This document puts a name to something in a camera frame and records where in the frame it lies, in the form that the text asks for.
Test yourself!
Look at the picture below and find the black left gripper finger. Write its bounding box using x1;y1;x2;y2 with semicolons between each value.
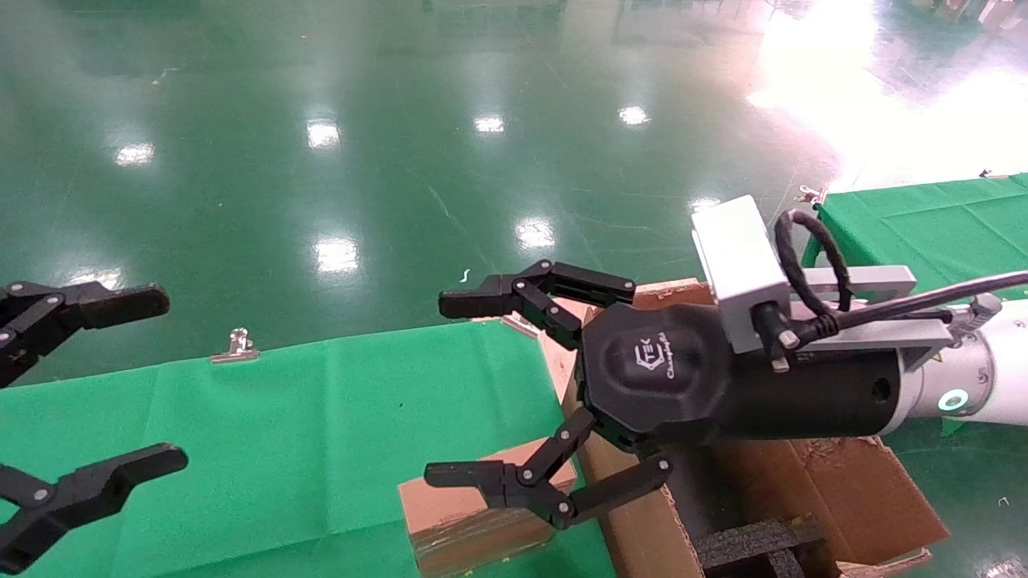
0;443;190;575
0;281;171;388

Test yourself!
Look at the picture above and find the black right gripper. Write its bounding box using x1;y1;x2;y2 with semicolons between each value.
424;259;906;531

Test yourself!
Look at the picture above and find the small brown cardboard box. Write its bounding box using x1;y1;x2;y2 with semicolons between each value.
399;438;577;577

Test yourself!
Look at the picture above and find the large open cardboard carton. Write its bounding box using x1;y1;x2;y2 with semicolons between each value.
554;279;953;578

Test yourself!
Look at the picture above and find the large green table cloth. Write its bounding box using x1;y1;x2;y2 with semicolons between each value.
0;320;615;578

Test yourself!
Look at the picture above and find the black foam insert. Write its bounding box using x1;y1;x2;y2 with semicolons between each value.
692;514;828;578

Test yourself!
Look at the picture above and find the green cloth with fold creases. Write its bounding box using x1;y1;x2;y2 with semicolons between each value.
802;173;1028;302

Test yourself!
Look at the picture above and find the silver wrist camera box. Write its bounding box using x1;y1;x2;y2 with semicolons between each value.
691;195;793;356

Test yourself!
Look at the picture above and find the grey camera mounting bracket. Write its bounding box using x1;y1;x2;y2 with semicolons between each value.
791;265;979;372

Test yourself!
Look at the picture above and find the black camera cable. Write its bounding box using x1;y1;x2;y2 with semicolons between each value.
759;209;1028;374

